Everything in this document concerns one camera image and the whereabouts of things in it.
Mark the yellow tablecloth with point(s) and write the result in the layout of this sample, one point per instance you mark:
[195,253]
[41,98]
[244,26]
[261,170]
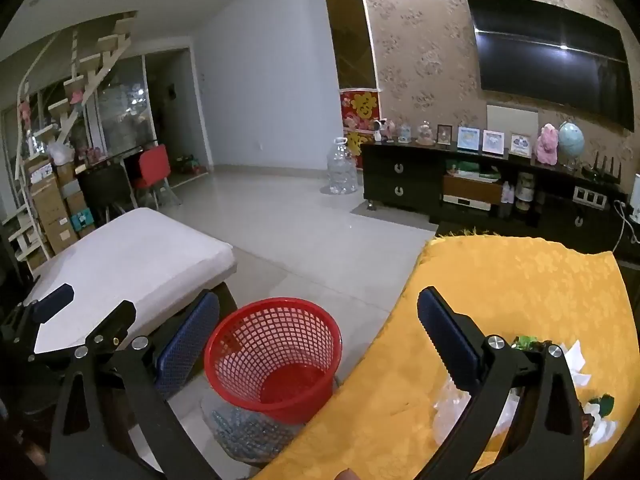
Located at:
[500,280]

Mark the white tower device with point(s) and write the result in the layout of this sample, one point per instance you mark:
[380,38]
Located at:
[635,200]

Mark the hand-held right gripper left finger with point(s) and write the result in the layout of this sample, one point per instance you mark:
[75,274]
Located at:
[190,340]

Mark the pink figurine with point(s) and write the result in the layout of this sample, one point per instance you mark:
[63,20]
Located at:
[391,128]

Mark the light blue desk globe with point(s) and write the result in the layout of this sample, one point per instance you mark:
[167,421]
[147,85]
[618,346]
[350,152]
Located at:
[571,141]

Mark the wooden box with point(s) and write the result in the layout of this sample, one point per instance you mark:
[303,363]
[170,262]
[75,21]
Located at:
[472,191]

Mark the green folded cloth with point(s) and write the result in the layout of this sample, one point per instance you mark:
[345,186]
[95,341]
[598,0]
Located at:
[472,168]

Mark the white tissue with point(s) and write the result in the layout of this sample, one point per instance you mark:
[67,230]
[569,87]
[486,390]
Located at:
[575,362]

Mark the black TV cabinet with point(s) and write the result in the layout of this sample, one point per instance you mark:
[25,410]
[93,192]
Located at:
[400,175]

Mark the labelled jar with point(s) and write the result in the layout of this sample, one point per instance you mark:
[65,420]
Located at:
[525,187]

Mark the white cushioned bench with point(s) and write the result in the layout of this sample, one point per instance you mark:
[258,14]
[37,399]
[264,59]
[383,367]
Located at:
[135,255]

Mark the small white bottle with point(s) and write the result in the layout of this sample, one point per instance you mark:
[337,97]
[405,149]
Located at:
[509,192]

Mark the white power strip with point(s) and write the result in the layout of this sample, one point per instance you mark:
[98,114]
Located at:
[590,196]

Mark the blue picture frame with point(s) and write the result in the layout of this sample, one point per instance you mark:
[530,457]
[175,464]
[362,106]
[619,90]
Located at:
[468,139]

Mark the black router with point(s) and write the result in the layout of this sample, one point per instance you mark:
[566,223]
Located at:
[602,172]

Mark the white picture frame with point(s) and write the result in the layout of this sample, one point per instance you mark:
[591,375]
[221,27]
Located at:
[492,142]
[520,146]

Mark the small brown picture frame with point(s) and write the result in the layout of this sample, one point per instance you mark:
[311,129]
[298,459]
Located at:
[444,135]

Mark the wooden staircase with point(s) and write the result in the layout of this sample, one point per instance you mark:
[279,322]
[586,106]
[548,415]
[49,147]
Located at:
[90,80]

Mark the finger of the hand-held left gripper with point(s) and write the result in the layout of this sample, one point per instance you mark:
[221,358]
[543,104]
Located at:
[52,303]
[117,321]

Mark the white plastic bag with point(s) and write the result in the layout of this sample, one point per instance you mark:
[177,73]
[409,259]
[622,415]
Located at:
[60,153]

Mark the black television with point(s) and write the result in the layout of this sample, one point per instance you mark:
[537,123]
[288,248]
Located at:
[550,50]

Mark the clear plastic wrapper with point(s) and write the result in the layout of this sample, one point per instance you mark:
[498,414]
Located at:
[450,410]

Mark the small blue snow globe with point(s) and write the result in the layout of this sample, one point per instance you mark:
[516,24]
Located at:
[404,131]

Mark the pink snow globe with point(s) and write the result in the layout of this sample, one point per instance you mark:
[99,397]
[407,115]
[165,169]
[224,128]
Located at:
[425,133]

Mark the stack of cardboard boxes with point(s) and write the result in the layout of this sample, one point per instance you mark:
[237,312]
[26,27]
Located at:
[55,205]

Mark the red plastic basket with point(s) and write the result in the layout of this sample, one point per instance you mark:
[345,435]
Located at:
[295,385]

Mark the large clear water bottle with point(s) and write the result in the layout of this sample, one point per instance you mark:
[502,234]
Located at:
[342,170]

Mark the white robot toy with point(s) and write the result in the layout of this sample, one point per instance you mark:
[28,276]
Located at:
[378,130]

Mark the red floral decoration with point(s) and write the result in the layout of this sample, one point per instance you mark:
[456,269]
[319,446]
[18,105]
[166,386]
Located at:
[360,115]

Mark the black chair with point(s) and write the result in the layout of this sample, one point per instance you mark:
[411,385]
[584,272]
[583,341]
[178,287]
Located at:
[105,185]

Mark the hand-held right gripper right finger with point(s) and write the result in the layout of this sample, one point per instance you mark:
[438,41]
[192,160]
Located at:
[445,340]

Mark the red chair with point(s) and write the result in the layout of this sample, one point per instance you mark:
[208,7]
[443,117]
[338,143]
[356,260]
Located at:
[152,165]

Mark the green snack wrapper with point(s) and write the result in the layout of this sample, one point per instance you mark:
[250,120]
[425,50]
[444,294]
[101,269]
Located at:
[527,344]

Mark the pink plush toy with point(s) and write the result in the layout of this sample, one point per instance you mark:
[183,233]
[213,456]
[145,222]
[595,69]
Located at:
[547,144]

